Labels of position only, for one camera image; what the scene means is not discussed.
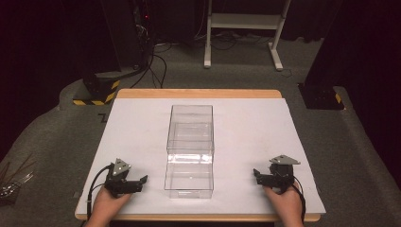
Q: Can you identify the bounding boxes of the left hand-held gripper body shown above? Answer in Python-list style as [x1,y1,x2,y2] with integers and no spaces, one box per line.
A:
[104,158,145,199]

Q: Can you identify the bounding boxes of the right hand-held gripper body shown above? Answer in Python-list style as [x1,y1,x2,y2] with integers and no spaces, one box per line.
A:
[255,154,302,194]

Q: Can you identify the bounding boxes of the clear plastic drawer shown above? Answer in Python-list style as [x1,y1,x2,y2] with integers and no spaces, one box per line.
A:
[163,152,215,200]

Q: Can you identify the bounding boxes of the clear plastic drawer case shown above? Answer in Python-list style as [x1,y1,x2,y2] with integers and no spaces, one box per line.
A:
[166,104,216,156]

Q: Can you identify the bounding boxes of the person's left hand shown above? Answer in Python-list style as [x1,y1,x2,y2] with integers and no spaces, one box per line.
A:
[84,187,132,227]

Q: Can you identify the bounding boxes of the person's right hand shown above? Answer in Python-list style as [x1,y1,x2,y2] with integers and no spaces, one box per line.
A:
[263,182,305,227]

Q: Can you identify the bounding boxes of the white table mat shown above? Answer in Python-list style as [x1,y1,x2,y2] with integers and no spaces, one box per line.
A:
[76,97,327,217]

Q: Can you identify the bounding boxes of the black stand base yellow mark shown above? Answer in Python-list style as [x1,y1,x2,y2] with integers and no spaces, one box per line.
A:
[297,82,345,111]

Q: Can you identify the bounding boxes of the black yellow striped stand base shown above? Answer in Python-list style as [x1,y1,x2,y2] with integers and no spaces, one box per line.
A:
[72,75,122,107]

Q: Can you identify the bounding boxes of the wooden table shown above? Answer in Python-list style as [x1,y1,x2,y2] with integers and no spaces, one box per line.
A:
[74,88,323,223]

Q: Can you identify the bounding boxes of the black equipment column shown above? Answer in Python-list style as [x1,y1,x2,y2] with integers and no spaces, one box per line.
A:
[99,0,153,73]

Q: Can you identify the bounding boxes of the white metal stand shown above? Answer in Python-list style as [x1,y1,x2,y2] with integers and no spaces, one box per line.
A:
[203,0,292,72]

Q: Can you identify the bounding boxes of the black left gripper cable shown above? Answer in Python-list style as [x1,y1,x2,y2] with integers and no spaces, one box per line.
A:
[86,164,113,219]

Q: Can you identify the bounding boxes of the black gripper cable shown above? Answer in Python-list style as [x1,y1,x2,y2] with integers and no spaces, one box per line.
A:
[291,183,307,224]
[86,164,113,219]

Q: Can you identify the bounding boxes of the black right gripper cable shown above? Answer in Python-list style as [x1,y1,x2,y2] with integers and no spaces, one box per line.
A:
[291,183,307,224]

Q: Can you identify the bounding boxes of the black floor cables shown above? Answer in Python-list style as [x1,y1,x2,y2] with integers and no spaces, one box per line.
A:
[130,42,173,90]

